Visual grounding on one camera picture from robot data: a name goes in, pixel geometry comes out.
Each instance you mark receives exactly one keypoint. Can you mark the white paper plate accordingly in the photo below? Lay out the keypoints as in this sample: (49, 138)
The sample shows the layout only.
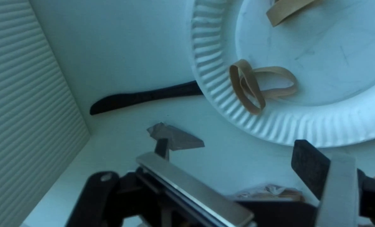
(330, 47)

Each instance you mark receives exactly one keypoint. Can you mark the black pen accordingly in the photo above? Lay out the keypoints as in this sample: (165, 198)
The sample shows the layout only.
(125, 100)

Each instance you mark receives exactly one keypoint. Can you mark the rubber bands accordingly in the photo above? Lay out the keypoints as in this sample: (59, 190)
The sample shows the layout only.
(244, 77)

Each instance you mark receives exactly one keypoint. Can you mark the gripper right finger with silver pad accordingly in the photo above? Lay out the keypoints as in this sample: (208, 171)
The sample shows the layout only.
(333, 181)

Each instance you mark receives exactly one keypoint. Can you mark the gripper left finger with silver pad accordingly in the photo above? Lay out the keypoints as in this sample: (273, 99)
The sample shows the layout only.
(211, 207)

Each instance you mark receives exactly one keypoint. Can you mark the white ribbed storage bin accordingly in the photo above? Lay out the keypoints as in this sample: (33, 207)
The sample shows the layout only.
(40, 125)

